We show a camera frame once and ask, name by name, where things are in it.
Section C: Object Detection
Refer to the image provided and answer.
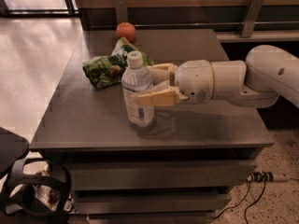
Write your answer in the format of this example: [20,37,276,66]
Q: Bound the clear plastic water bottle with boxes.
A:
[121,51,154,128]

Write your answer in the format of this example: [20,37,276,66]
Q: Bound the dark grey drawer cabinet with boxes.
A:
[31,31,273,224]

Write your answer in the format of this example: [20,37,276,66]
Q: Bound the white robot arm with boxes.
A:
[135,45,299,108]

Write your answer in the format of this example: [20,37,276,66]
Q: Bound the white power strip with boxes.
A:
[246,171,292,184]

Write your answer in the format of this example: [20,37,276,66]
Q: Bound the black office chair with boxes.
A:
[0,128,71,224]

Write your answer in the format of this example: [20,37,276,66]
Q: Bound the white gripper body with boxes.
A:
[175,60,214,104]

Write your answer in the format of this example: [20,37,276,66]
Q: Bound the left metal wall bracket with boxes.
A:
[114,0,128,23]

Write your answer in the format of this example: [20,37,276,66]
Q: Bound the right metal wall bracket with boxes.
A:
[239,0,264,38]

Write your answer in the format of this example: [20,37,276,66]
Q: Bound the metal wall bracket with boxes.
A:
[114,0,128,23]
[239,0,264,38]

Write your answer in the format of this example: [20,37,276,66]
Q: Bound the red apple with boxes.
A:
[117,22,135,42]

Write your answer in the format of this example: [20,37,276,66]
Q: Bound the green snack bag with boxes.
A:
[82,36,153,89]

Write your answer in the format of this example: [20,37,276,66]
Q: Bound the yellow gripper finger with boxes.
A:
[148,63,178,84]
[136,86,188,106]

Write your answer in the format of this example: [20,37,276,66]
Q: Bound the black cable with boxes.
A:
[243,179,267,224]
[214,180,252,220]

